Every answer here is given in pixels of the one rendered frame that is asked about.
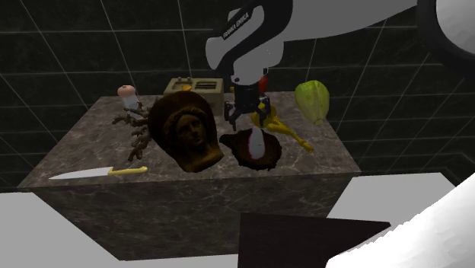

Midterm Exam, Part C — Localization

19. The knife with yellow handle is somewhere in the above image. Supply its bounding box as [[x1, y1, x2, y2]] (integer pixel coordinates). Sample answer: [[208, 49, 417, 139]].
[[48, 166, 149, 181]]

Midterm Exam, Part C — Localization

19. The beige toaster box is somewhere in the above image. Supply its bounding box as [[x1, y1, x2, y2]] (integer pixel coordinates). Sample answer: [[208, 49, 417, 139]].
[[163, 77, 225, 116]]

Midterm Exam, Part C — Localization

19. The dark robot stand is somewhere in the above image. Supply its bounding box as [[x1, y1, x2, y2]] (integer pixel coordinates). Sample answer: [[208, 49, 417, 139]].
[[237, 212, 392, 268]]

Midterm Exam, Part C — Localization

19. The white slice with pink edge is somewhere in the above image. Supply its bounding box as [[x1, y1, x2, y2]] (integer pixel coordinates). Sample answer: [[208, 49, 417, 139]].
[[247, 126, 266, 161]]

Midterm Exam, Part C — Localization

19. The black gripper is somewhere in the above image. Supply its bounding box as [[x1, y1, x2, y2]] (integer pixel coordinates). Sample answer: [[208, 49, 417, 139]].
[[223, 83, 272, 132]]

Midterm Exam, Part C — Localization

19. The brown bust head figure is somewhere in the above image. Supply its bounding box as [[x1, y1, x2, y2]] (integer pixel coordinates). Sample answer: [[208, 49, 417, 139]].
[[147, 91, 225, 174]]

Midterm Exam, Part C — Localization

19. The yellow ladle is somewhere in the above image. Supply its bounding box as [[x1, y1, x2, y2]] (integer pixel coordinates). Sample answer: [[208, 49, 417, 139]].
[[250, 104, 315, 155]]

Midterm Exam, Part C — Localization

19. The green lettuce head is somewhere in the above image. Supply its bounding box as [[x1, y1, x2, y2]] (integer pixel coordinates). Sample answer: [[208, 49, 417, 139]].
[[294, 80, 331, 126]]

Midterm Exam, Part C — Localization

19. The brown coral branch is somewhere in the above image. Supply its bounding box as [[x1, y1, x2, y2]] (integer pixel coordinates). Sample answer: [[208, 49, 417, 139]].
[[112, 101, 154, 163]]

